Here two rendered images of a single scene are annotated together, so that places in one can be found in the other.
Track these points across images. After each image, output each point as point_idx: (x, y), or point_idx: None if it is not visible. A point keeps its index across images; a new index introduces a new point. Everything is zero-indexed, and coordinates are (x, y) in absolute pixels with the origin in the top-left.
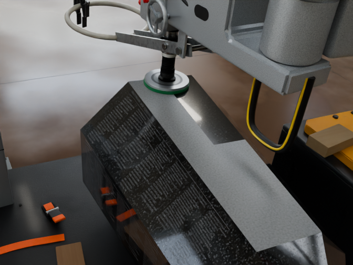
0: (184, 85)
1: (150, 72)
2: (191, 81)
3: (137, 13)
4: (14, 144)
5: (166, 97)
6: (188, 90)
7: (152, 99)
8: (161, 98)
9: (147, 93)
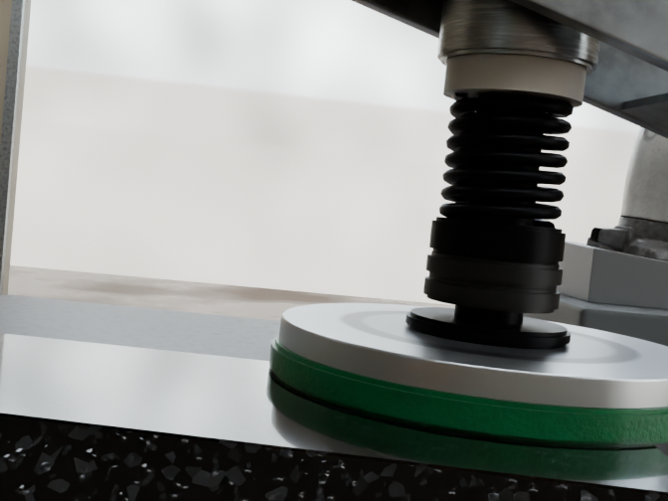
0: (308, 328)
1: (597, 332)
2: (500, 452)
3: None
4: None
5: (249, 344)
6: (295, 399)
7: (255, 328)
8: (247, 337)
9: None
